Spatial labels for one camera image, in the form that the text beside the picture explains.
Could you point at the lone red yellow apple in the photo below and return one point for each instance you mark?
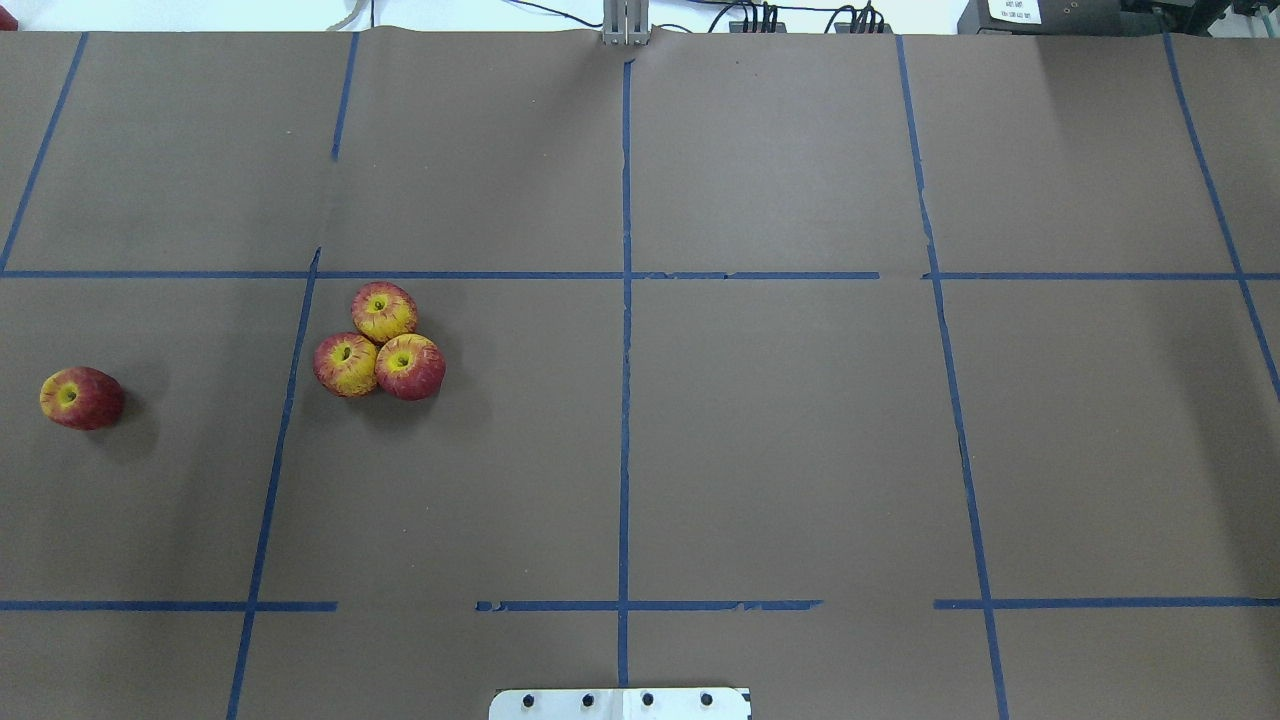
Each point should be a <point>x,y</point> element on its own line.
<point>82,398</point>

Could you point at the red yellow apple right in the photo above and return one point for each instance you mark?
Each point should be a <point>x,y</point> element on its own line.
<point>410,367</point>

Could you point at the red yellow apple far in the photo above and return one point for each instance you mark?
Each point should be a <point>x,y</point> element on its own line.
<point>382,311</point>

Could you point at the red yellow apple left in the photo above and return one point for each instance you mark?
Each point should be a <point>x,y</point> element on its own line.
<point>345,365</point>

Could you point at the black computer box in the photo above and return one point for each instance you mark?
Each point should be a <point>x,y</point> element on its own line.
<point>1068,18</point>

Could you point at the aluminium frame post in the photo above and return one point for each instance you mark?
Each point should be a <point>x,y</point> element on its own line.
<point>626,23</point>

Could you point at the white camera post base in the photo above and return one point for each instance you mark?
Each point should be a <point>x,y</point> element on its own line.
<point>623,703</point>

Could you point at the usb hub with cables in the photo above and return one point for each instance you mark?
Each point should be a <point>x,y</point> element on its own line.
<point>757,19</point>

